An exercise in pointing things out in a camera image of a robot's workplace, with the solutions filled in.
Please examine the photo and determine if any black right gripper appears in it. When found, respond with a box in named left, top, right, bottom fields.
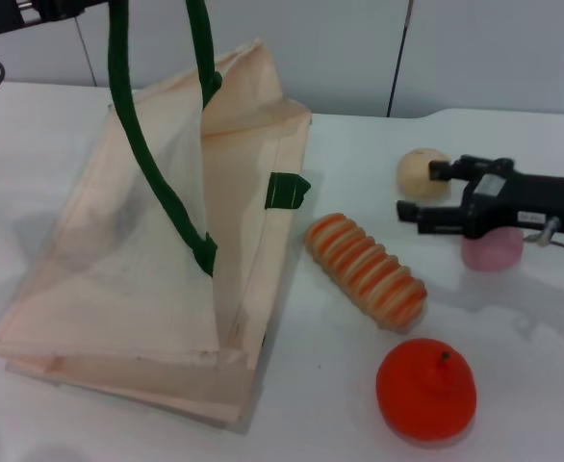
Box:
left=396, top=154, right=564, bottom=242

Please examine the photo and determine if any orange striped bread loaf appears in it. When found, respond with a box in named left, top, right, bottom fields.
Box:
left=302, top=212, right=428, bottom=333

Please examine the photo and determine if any cream fabric handbag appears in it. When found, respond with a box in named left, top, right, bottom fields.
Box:
left=0, top=37, right=313, bottom=437

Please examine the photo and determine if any beige round bun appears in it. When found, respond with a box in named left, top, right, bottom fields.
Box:
left=397, top=148, right=453, bottom=198

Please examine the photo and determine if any pink round bun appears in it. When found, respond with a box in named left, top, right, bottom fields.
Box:
left=460, top=227, right=525, bottom=273

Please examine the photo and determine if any black vertical pole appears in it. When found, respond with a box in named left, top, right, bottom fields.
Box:
left=385, top=0, right=416, bottom=118

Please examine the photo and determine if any orange persimmon fruit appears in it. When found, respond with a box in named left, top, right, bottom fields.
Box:
left=375, top=338, right=478, bottom=442

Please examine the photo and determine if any thin grey hanging cable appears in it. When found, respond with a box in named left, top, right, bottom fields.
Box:
left=72, top=17, right=97, bottom=89

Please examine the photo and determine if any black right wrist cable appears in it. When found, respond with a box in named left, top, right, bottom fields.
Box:
left=526, top=217, right=564, bottom=260

